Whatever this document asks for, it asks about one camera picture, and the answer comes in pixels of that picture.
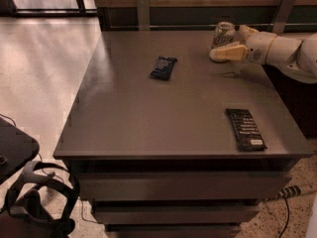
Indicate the green 7up soda can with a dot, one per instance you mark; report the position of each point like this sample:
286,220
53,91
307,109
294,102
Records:
223,34

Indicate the black snack bar wrapper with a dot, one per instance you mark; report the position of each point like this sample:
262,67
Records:
247,133

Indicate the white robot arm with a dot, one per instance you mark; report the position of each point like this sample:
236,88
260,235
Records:
295,58

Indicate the black VR headset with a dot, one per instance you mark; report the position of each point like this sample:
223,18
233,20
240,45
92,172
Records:
22,199

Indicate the striped black white bar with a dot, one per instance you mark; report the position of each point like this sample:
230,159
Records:
294,190

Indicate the grey drawer cabinet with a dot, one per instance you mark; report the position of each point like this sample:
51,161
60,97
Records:
159,158

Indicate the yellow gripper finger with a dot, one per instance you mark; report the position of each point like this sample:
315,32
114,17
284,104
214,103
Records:
246,31
233,51

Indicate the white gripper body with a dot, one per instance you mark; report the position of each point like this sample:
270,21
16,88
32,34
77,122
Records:
259,49

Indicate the black side table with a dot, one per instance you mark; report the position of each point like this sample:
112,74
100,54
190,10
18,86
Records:
16,148

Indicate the blue snack bar wrapper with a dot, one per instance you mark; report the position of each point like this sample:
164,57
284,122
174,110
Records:
163,68

